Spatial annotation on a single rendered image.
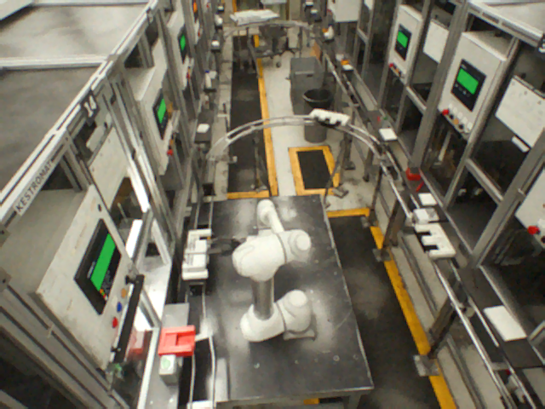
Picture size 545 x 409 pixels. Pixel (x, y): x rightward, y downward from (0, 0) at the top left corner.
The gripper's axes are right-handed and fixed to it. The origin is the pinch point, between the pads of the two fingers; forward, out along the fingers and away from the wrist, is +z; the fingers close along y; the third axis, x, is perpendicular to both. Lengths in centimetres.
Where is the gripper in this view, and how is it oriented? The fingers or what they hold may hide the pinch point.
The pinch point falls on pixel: (211, 246)
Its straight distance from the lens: 201.4
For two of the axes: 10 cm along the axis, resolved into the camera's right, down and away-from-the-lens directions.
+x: 0.7, 6.7, -7.4
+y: -0.3, -7.4, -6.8
